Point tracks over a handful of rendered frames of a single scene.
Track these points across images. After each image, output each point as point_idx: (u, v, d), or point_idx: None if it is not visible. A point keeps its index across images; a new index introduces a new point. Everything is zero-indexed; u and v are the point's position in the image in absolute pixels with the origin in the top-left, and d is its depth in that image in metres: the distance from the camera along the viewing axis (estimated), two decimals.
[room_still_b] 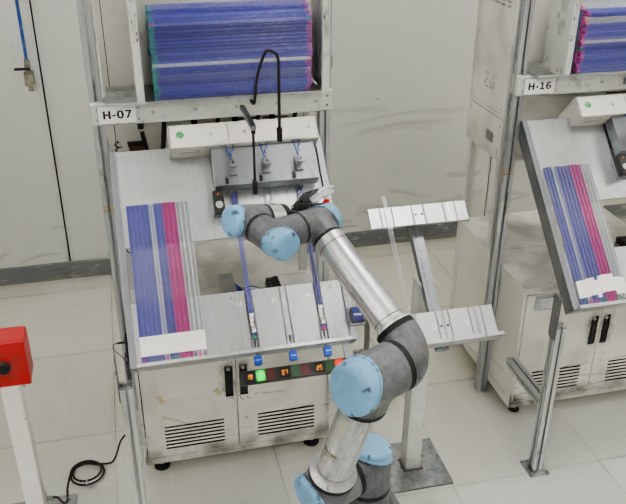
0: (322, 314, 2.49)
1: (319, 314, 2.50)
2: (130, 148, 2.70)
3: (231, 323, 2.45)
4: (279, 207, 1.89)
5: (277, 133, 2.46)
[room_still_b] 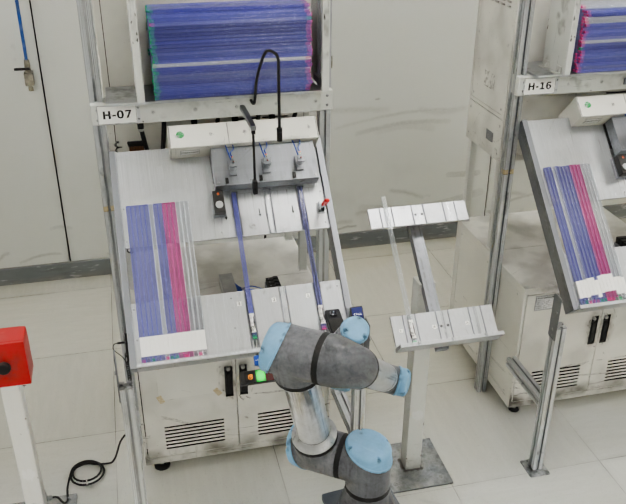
0: (322, 314, 2.49)
1: (319, 314, 2.50)
2: (130, 148, 2.70)
3: (231, 323, 2.45)
4: None
5: (277, 133, 2.46)
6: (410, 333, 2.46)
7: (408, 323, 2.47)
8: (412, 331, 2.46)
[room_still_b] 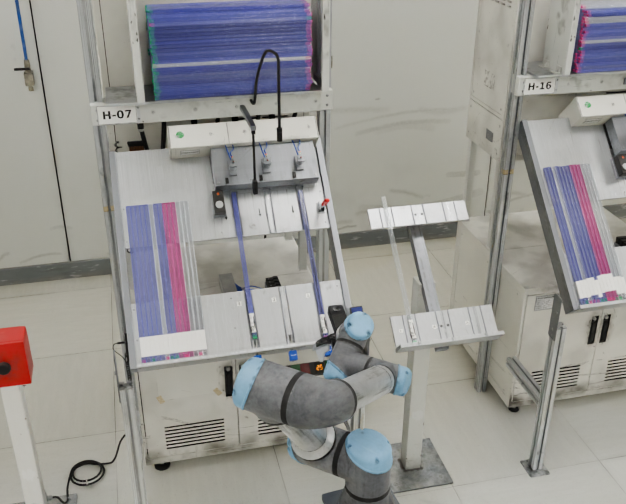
0: (324, 324, 2.48)
1: (321, 324, 2.48)
2: (130, 148, 2.70)
3: (231, 323, 2.45)
4: None
5: (277, 133, 2.46)
6: (410, 333, 2.46)
7: (408, 323, 2.47)
8: (412, 331, 2.46)
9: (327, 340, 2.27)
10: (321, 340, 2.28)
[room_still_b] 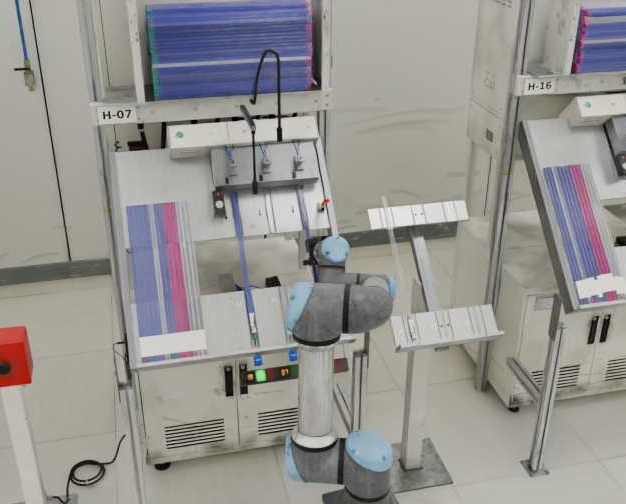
0: None
1: None
2: (130, 148, 2.70)
3: (231, 323, 2.45)
4: (316, 244, 2.33)
5: (277, 133, 2.46)
6: (410, 333, 2.46)
7: (408, 323, 2.47)
8: (412, 331, 2.46)
9: None
10: None
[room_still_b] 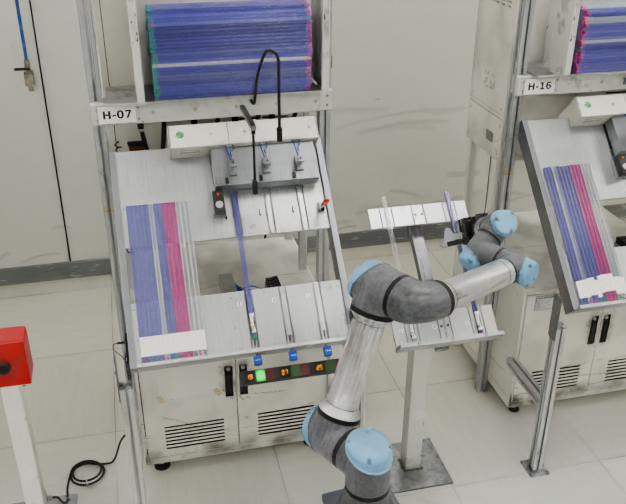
0: (479, 321, 2.51)
1: (476, 320, 2.51)
2: (130, 148, 2.70)
3: (231, 323, 2.45)
4: (477, 221, 2.34)
5: (277, 133, 2.46)
6: (410, 333, 2.46)
7: (408, 323, 2.47)
8: (412, 331, 2.46)
9: None
10: None
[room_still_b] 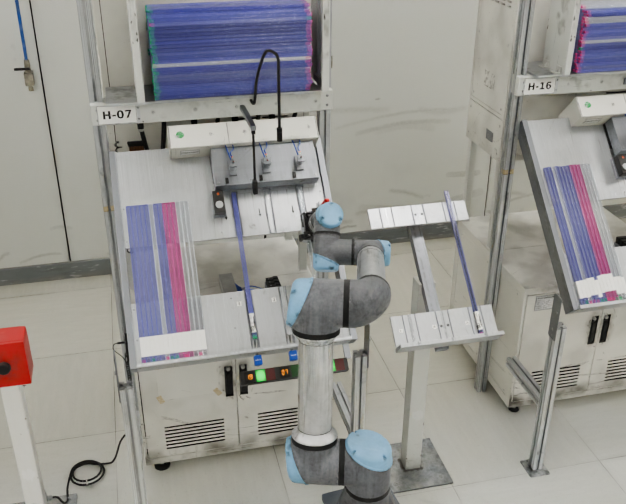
0: (479, 321, 2.51)
1: (476, 320, 2.51)
2: (130, 148, 2.70)
3: (231, 323, 2.45)
4: (311, 215, 2.35)
5: (277, 133, 2.46)
6: None
7: None
8: None
9: None
10: None
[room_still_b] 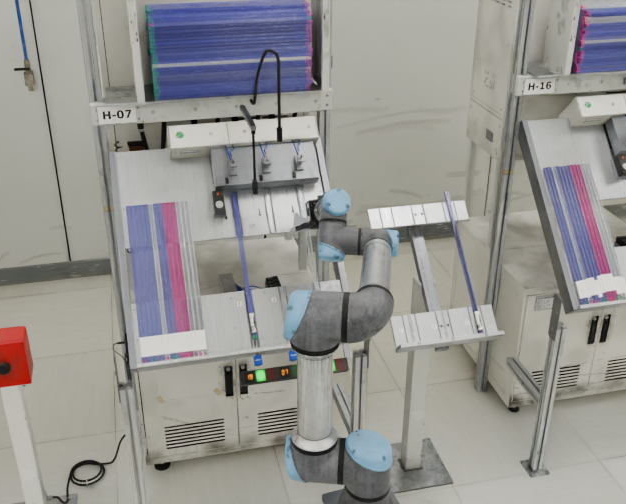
0: (479, 321, 2.51)
1: (476, 320, 2.51)
2: (130, 148, 2.70)
3: (231, 323, 2.45)
4: (317, 202, 2.26)
5: (277, 133, 2.46)
6: None
7: None
8: None
9: None
10: None
